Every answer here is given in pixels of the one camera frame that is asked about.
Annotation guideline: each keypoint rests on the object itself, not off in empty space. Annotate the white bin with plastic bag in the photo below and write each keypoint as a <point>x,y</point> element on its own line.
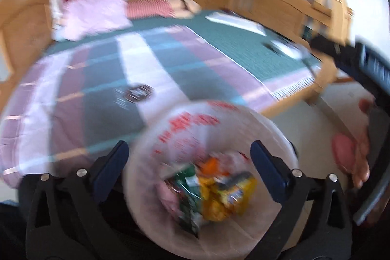
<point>182,132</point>

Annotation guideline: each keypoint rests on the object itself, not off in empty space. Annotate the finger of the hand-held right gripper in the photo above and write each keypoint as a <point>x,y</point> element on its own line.
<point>333,49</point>
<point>353,72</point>

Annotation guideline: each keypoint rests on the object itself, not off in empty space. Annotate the pink pillow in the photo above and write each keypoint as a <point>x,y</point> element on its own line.
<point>94,16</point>

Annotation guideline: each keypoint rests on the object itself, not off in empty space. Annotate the green snack wrapper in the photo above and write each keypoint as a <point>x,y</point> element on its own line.
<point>187,196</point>

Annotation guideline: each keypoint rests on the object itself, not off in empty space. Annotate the yellow snack bag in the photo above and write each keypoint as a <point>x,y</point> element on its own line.
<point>225,196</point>

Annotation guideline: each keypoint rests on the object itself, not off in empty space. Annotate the orange snack wrapper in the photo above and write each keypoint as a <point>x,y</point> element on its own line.
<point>211,167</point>

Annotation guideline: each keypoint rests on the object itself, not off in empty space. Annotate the striped plush toy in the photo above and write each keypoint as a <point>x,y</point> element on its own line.
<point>158,7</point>

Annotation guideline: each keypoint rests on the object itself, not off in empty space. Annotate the green mattress pad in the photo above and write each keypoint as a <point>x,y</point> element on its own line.
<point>237,46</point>

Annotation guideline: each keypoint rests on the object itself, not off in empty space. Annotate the person's right hand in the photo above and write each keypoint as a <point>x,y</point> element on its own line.
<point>362,153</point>

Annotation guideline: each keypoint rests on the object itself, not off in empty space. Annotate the red slipper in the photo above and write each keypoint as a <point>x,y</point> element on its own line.
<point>343,153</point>

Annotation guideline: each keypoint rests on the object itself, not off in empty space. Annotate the wooden bunk bed frame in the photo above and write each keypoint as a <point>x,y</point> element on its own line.
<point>274,1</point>

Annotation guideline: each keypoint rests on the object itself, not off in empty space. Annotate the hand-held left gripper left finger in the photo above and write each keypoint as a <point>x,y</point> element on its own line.
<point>111,167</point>

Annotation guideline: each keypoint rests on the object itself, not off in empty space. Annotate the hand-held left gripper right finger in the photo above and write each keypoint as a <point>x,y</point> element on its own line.
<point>268,171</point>

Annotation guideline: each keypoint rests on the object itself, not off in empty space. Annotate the white remote-like object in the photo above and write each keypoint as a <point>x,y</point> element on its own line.
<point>285,49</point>

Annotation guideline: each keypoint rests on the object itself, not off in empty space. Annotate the patchwork bed sheet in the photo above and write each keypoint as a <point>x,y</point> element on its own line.
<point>106,71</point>

